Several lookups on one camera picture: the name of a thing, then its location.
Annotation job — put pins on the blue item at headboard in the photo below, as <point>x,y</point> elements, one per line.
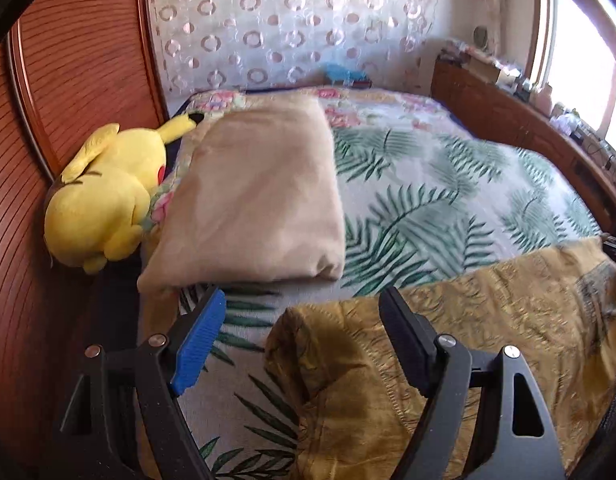
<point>338,75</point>

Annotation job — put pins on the folded beige blanket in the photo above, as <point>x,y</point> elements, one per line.
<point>259,203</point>

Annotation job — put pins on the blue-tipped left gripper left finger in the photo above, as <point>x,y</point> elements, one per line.
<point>116,388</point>

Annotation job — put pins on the floral quilt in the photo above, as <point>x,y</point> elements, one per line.
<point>388,105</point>

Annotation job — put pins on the brown patterned shirt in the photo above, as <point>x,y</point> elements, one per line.
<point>357,412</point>

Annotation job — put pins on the wooden side cabinet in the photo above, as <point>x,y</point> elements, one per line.
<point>490,113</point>

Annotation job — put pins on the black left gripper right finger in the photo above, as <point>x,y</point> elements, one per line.
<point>514,436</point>

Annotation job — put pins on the green leaf bed sheet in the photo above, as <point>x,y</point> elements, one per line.
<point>244,425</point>

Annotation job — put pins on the yellow Pikachu plush toy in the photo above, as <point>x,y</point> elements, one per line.
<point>94,211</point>

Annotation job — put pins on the cardboard box on cabinet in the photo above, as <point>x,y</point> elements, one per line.
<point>493,72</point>

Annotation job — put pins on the window with wooden frame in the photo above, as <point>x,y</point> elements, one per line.
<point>577,68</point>

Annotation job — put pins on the sheer circle-patterned curtain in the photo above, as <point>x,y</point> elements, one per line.
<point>260,44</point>

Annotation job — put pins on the small round fan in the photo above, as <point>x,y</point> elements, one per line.
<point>480,35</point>

